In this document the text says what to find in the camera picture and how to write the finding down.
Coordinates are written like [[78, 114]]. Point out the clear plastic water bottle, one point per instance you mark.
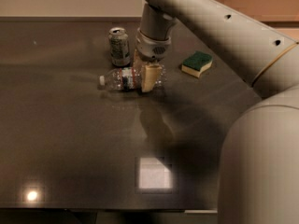
[[126, 79]]

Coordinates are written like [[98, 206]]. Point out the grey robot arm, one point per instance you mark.
[[259, 161]]

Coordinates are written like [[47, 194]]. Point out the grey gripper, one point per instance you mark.
[[152, 49]]

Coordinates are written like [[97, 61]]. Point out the silver green soda can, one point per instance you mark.
[[119, 46]]

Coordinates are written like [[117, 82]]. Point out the green yellow sponge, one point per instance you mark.
[[197, 64]]

